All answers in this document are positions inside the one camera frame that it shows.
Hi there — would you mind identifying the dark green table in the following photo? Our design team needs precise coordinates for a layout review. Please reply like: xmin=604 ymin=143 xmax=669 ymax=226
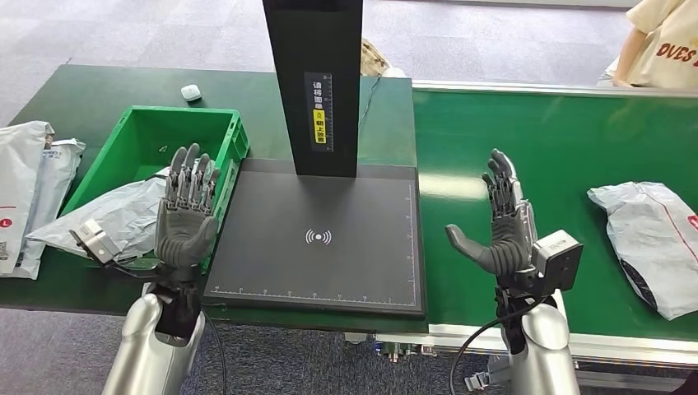
xmin=0 ymin=64 xmax=429 ymax=335

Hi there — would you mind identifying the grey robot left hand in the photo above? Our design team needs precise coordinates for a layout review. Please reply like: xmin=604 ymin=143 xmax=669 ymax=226
xmin=155 ymin=143 xmax=222 ymax=269

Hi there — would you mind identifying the metal conveyor foot bracket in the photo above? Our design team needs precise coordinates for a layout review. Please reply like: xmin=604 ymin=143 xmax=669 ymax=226
xmin=463 ymin=370 xmax=489 ymax=393

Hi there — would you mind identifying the thin black table cable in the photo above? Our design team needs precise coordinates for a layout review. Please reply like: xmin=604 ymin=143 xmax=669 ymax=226
xmin=358 ymin=76 xmax=384 ymax=131

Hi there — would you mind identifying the green conveyor belt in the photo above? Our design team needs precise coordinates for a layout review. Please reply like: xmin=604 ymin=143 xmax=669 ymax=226
xmin=412 ymin=80 xmax=698 ymax=367

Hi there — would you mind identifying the grey package with red line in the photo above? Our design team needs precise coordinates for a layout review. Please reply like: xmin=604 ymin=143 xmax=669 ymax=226
xmin=587 ymin=181 xmax=698 ymax=322

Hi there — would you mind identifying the green plastic crate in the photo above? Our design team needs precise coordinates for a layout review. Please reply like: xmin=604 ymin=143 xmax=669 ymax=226
xmin=57 ymin=105 xmax=251 ymax=271

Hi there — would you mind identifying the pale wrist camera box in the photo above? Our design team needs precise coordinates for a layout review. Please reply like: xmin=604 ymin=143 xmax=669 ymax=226
xmin=531 ymin=229 xmax=584 ymax=298
xmin=69 ymin=219 xmax=121 ymax=266

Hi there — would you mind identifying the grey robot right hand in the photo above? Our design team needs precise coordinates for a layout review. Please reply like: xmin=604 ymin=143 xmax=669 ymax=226
xmin=445 ymin=148 xmax=538 ymax=277

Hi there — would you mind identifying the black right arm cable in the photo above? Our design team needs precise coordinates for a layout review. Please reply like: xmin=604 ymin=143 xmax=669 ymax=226
xmin=449 ymin=304 xmax=541 ymax=395

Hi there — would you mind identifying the grey package with black-red logo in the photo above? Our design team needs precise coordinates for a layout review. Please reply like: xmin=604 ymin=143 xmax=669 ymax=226
xmin=26 ymin=167 xmax=170 ymax=262

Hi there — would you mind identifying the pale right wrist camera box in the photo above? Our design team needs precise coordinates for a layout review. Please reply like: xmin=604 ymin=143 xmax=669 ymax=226
xmin=531 ymin=229 xmax=584 ymax=298

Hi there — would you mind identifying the person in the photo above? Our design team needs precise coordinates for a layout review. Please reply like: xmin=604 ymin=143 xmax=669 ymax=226
xmin=597 ymin=0 xmax=698 ymax=90
xmin=361 ymin=38 xmax=407 ymax=79

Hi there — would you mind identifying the white package with red circle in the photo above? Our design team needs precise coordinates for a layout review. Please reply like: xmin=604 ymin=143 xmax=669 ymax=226
xmin=0 ymin=120 xmax=56 ymax=277

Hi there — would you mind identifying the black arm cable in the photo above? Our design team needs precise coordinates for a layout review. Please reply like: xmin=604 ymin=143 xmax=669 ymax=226
xmin=449 ymin=304 xmax=541 ymax=395
xmin=202 ymin=310 xmax=227 ymax=395

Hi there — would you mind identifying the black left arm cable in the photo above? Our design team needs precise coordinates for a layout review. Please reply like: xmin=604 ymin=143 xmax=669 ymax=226
xmin=202 ymin=310 xmax=227 ymax=395

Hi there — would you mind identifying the grey-white mailer package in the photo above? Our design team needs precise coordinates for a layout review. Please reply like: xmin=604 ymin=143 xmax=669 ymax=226
xmin=11 ymin=138 xmax=86 ymax=280

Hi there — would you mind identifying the black scanner column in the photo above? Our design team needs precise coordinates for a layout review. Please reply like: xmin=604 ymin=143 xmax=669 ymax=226
xmin=262 ymin=0 xmax=365 ymax=179

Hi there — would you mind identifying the black scanner platform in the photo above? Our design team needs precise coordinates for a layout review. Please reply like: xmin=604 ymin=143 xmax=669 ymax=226
xmin=202 ymin=158 xmax=426 ymax=320

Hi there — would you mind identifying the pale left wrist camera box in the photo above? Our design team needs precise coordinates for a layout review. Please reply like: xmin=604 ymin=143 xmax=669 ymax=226
xmin=69 ymin=219 xmax=121 ymax=266

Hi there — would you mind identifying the conveyor electrical connector block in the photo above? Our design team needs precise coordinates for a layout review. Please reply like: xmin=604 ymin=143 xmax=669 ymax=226
xmin=375 ymin=338 xmax=439 ymax=364

